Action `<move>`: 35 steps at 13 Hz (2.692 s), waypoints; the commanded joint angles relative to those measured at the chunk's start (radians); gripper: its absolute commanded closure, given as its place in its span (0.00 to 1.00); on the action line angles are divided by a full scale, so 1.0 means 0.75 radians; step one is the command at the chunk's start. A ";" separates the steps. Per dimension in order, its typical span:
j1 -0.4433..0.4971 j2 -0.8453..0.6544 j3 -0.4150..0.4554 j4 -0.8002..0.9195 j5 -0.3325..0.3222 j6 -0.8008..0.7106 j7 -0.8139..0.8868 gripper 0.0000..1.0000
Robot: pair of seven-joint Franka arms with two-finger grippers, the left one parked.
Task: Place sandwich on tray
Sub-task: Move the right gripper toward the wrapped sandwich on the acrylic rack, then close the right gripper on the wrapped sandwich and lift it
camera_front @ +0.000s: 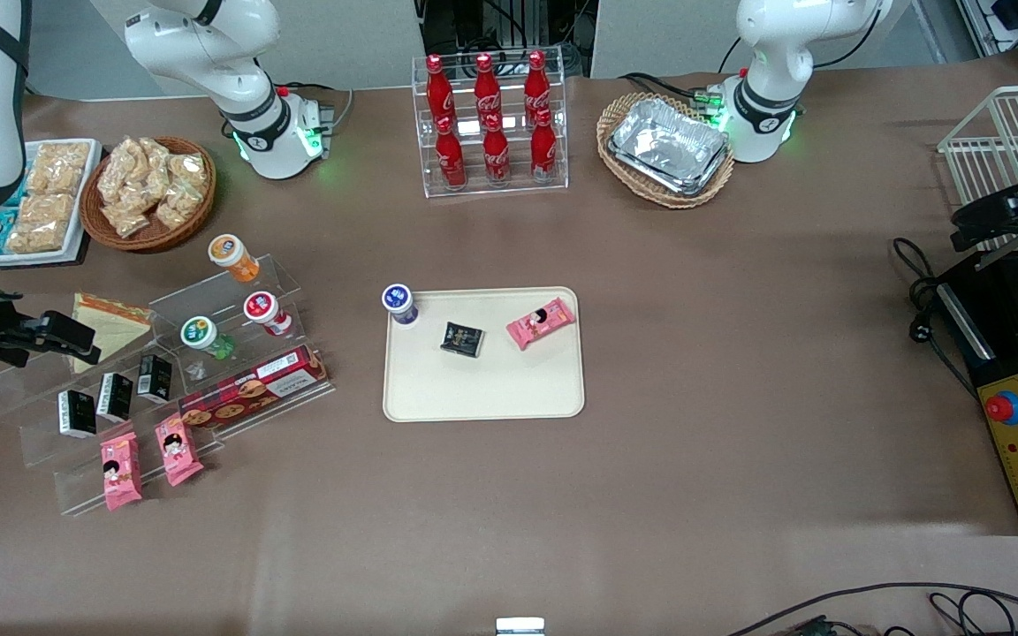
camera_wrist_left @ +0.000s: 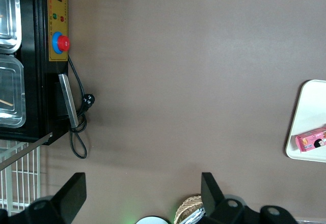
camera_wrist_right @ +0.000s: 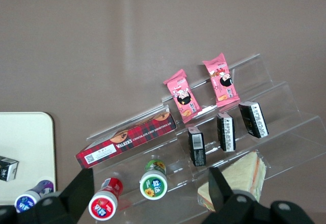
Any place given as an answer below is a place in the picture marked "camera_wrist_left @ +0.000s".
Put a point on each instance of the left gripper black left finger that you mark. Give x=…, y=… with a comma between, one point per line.
x=63, y=198

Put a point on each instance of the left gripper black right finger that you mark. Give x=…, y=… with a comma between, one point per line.
x=216, y=206

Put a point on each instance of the steel tray pan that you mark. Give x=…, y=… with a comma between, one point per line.
x=7, y=10
x=12, y=86

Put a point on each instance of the beige plastic tray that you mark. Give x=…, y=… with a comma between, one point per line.
x=310, y=107

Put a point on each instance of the aluminium foil container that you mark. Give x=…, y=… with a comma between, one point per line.
x=194, y=216

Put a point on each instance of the light wicker basket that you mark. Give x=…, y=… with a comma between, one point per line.
x=187, y=205

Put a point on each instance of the grey metal strip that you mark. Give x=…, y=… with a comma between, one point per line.
x=25, y=150

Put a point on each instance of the wooden skewer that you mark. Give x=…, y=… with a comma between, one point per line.
x=6, y=102

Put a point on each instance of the pink snack packet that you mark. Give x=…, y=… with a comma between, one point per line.
x=310, y=140

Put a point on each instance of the black appliance with yellow panel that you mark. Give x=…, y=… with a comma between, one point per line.
x=33, y=81

